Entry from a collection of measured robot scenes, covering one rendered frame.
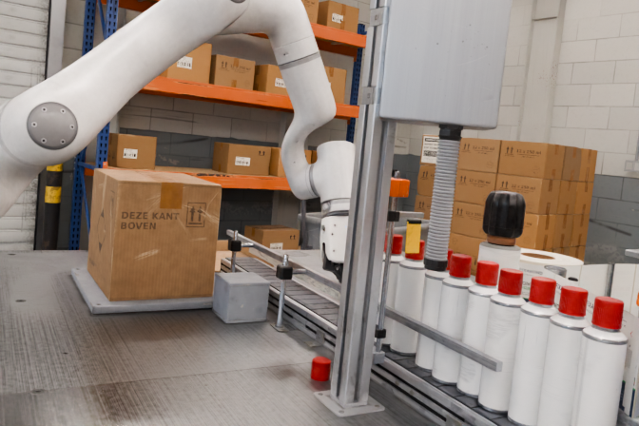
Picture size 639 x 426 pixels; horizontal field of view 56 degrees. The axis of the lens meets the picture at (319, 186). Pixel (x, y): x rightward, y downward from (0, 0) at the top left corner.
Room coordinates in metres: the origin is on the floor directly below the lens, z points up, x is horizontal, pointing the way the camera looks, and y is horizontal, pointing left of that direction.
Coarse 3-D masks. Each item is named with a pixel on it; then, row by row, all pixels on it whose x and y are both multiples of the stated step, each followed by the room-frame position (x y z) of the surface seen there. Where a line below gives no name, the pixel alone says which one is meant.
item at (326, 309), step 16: (256, 272) 1.60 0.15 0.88; (272, 272) 1.62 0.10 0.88; (288, 288) 1.46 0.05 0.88; (304, 288) 1.47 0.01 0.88; (304, 304) 1.32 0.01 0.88; (320, 304) 1.34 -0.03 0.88; (336, 304) 1.35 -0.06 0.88; (336, 320) 1.22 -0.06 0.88; (416, 368) 0.99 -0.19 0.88; (432, 384) 0.93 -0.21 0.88; (464, 400) 0.88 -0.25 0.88; (496, 416) 0.83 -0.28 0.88
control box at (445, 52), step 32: (416, 0) 0.88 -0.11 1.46; (448, 0) 0.87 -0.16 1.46; (480, 0) 0.87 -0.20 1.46; (512, 0) 0.87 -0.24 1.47; (416, 32) 0.88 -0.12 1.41; (448, 32) 0.87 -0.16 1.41; (480, 32) 0.87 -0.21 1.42; (384, 64) 0.88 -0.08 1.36; (416, 64) 0.88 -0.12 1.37; (448, 64) 0.87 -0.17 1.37; (480, 64) 0.87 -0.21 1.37; (384, 96) 0.88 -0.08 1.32; (416, 96) 0.88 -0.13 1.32; (448, 96) 0.87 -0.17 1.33; (480, 96) 0.87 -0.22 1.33; (480, 128) 0.90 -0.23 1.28
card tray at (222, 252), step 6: (222, 246) 2.09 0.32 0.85; (222, 252) 2.06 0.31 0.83; (228, 252) 2.07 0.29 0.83; (240, 252) 2.09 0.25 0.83; (246, 252) 2.05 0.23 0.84; (216, 258) 1.95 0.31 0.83; (222, 258) 1.96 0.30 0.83; (258, 258) 1.96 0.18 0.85; (216, 264) 1.85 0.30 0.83; (270, 264) 1.87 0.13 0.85; (216, 270) 1.77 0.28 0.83
